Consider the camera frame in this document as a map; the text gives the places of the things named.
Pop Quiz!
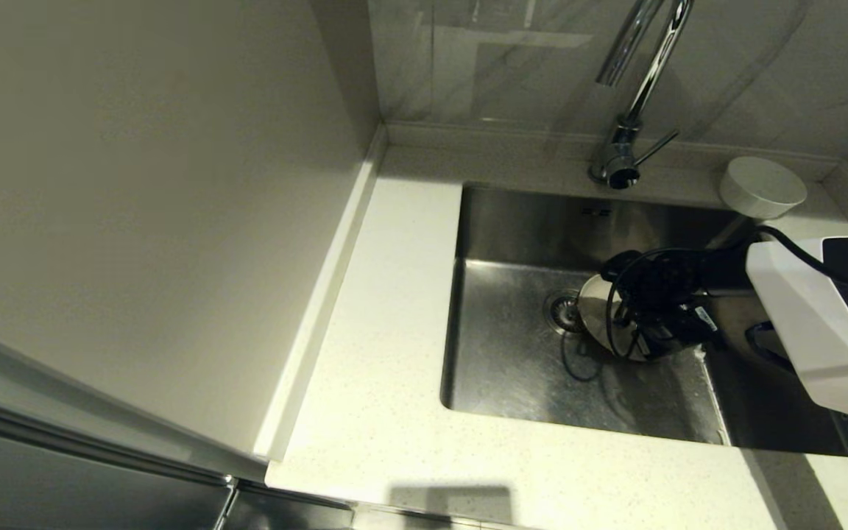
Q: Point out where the stainless steel sink basin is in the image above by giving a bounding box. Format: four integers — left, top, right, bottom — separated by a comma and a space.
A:
439, 183, 848, 453

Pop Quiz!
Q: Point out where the round metal drain strainer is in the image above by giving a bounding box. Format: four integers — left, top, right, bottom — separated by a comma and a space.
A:
543, 289, 585, 336

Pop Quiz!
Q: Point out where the beige tall cabinet side panel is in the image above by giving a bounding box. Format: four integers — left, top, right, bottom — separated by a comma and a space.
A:
0, 0, 388, 483

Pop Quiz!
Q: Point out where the white bowl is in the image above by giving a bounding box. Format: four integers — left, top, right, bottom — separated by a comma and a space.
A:
719, 155, 808, 221

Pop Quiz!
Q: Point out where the grey under-counter cabinet front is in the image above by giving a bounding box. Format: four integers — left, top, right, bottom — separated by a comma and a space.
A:
218, 482, 355, 530

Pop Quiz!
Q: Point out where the grey tall cabinet door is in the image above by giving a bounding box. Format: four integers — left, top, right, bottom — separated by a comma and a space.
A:
0, 390, 237, 530

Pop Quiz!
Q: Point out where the beige round plate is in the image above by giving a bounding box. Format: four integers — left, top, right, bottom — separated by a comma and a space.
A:
577, 272, 653, 362

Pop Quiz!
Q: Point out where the chrome kitchen faucet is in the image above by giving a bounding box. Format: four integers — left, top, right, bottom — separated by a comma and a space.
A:
588, 0, 695, 191

